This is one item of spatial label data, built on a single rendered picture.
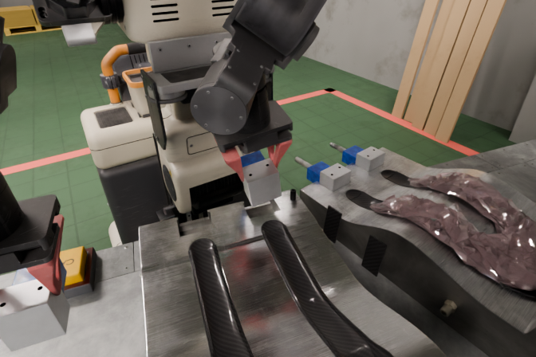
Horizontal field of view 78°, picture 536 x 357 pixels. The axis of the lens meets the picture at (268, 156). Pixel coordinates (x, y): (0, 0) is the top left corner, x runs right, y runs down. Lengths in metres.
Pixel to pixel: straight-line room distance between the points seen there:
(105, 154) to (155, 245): 0.61
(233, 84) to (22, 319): 0.30
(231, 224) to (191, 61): 0.37
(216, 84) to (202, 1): 0.46
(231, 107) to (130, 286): 0.37
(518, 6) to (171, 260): 2.99
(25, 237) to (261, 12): 0.29
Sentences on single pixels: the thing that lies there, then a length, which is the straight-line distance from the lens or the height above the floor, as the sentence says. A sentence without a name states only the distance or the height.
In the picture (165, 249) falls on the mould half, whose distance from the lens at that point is 0.51.
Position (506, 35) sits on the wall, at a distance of 3.20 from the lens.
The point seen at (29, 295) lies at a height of 0.96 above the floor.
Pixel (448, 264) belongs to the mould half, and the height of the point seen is 0.89.
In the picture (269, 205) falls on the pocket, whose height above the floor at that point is 0.87.
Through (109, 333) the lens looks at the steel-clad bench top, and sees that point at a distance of 0.56.
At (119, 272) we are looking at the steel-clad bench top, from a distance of 0.63.
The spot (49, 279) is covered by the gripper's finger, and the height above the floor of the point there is 0.99.
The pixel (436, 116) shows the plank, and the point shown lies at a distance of 2.89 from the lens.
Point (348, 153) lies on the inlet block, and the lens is 0.74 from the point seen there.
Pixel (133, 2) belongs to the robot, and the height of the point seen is 1.17.
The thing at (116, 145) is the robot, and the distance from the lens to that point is 1.08.
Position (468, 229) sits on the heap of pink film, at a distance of 0.54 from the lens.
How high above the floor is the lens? 1.24
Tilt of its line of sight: 31 degrees down
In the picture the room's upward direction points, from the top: 1 degrees counter-clockwise
